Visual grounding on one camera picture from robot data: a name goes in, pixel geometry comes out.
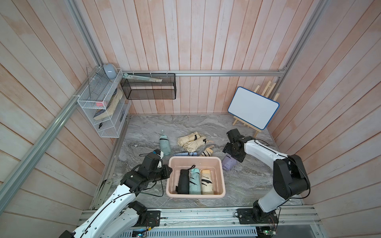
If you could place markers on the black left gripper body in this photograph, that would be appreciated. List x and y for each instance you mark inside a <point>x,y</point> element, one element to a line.
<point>159,174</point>

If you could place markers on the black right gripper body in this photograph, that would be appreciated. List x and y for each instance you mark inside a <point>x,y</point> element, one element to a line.
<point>229,149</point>

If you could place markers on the lilac umbrella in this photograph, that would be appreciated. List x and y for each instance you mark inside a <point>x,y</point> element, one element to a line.
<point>229,162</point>

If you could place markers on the pink plastic storage box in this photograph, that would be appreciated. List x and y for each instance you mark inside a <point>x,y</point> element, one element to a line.
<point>213,164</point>

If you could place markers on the mint green umbrella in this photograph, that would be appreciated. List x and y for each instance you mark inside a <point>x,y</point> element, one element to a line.
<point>164,144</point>

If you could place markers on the black umbrella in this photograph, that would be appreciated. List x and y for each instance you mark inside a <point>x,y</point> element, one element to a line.
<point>184,181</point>

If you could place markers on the teal green umbrella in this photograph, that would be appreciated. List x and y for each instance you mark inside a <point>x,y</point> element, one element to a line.
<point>194,182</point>

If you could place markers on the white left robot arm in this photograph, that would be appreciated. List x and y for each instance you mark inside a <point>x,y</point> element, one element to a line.
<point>122,210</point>

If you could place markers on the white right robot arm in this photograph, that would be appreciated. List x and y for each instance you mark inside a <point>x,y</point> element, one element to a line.
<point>289,177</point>

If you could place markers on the beige striped folded umbrella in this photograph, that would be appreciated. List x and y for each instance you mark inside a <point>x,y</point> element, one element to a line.
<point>207,152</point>

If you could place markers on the cream folded umbrella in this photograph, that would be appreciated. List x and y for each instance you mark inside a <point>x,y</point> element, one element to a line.
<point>192,146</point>
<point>185,139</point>

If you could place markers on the light blue folded umbrella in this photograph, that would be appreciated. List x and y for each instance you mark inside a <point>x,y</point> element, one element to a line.
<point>186,154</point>

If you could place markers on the green paper on basket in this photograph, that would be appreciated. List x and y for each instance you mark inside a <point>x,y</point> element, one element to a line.
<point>141,78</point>

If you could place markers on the grey round speaker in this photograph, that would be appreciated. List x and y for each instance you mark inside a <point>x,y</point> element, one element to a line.
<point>110,71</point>

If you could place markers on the white board with blue frame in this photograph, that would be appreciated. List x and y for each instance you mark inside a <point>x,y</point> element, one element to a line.
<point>253,108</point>

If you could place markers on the book in wire rack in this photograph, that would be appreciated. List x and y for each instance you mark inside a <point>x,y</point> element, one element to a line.
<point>111,107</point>

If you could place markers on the aluminium frame rail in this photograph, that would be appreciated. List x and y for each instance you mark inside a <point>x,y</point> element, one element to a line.
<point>210,73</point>

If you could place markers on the black wire mesh basket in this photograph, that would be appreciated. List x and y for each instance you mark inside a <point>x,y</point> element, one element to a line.
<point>142,90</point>

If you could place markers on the white wire shelf rack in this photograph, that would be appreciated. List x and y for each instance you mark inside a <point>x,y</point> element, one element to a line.
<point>103,101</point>

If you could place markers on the metal base rail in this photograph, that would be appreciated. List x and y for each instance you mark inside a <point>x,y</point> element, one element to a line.
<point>213,222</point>

